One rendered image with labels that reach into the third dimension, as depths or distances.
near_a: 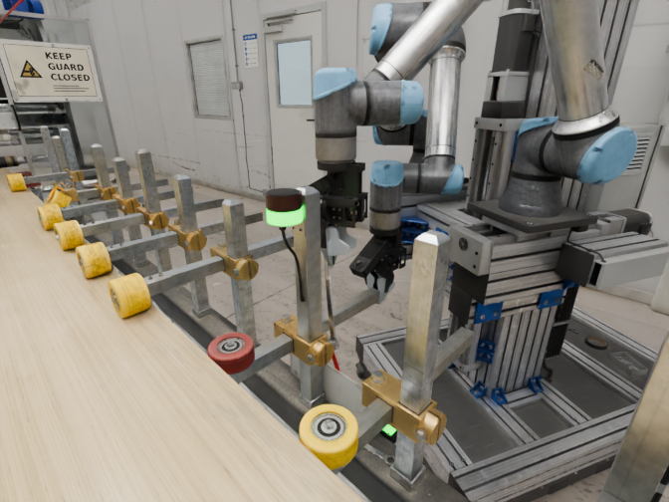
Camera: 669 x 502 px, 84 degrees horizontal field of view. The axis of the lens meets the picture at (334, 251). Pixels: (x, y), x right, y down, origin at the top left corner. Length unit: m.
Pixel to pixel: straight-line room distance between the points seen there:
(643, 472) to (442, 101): 0.80
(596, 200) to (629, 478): 1.06
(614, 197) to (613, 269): 0.44
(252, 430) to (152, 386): 0.19
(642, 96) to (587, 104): 2.17
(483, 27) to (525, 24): 2.05
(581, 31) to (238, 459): 0.87
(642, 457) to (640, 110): 2.70
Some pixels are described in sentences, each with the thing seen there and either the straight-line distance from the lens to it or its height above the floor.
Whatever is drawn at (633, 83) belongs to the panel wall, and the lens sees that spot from 3.08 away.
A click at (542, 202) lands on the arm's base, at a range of 1.05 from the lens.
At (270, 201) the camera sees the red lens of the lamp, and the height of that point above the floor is 1.16.
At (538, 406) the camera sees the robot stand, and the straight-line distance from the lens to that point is 1.74.
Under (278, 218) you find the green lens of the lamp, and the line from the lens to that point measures 0.60.
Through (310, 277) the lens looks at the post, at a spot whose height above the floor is 1.01.
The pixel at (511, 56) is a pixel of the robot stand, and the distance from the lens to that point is 1.28.
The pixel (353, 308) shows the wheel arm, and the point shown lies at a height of 0.85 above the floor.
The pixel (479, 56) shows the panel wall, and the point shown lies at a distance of 3.31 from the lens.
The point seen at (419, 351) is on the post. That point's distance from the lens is 0.56.
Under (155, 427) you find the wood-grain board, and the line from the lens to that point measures 0.61.
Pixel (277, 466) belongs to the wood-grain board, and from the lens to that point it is 0.53.
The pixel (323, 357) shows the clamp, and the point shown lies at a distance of 0.76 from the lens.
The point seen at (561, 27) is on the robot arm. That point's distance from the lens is 0.87.
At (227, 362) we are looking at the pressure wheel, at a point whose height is 0.90.
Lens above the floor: 1.32
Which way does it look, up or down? 23 degrees down
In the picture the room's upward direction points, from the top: straight up
